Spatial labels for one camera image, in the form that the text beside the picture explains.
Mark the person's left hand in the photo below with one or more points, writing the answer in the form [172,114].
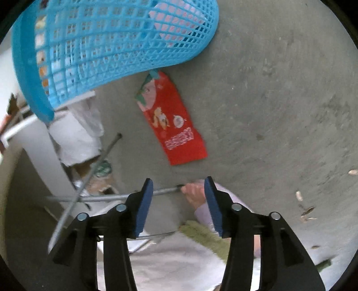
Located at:
[194,194]

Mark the white plastic bag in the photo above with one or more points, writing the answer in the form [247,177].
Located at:
[75,134]

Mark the white metal shelf frame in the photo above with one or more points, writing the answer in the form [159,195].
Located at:
[42,145]

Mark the red printed snack packet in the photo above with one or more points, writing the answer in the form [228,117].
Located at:
[173,134]

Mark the brown cardboard piece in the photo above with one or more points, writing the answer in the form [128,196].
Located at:
[105,186]

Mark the blue plastic mesh basket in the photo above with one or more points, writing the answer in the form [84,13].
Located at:
[112,42]

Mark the green scrap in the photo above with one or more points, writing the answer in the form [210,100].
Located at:
[324,264]

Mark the green white packet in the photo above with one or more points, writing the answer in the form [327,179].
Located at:
[103,168]

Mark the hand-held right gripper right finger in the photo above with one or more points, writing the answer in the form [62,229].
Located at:
[214,208]

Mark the person's left forearm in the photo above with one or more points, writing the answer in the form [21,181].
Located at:
[204,216]

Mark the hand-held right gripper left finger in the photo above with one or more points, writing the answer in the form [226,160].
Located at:
[144,208]

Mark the white fleece garment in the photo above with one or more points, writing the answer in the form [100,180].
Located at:
[173,265]

